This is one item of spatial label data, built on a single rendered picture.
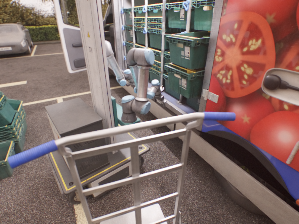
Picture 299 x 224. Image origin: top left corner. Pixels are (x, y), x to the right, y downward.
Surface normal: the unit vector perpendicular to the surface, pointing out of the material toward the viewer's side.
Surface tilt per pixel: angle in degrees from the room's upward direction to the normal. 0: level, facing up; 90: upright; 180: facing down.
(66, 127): 0
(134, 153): 90
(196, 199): 0
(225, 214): 0
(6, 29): 33
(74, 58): 90
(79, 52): 88
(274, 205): 90
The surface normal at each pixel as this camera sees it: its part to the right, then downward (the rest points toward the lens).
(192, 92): 0.48, 0.44
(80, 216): 0.00, -0.88
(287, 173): -0.88, 0.23
